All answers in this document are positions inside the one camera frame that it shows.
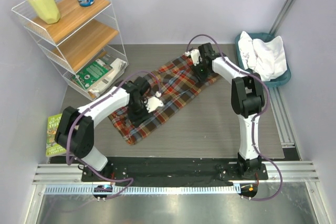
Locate aluminium rail frame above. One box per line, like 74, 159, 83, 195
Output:
26, 88, 335, 223

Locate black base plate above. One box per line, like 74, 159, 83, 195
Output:
49, 155, 269, 187

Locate white booklet on shelf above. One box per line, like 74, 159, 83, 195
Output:
88, 58, 128, 99

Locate yellow faceted cup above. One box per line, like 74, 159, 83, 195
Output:
27, 0, 61, 24

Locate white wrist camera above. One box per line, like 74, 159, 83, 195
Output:
145, 91, 164, 113
185, 49, 201, 66

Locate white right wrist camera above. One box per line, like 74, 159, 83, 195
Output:
185, 49, 201, 66

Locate red brown plaid shirt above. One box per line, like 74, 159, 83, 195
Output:
108, 55, 220, 145

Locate white shirts in basket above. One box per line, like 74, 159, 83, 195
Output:
238, 31, 288, 82

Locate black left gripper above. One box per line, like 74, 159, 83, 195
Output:
127, 99, 153, 128

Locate green treehouse book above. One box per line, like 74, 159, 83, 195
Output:
46, 114, 66, 157

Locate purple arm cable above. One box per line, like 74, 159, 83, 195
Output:
185, 34, 284, 202
65, 70, 162, 201

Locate white wire wooden shelf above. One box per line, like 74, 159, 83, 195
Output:
12, 0, 128, 101

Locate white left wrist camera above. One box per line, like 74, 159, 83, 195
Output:
145, 91, 164, 113

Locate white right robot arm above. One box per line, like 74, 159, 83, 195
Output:
186, 43, 265, 179

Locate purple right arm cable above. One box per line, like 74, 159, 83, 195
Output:
185, 34, 284, 202

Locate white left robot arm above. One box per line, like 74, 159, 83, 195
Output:
55, 77, 152, 182

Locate teal plastic basket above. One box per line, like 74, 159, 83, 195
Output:
235, 33, 291, 88

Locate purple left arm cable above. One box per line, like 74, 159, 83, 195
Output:
65, 70, 162, 201

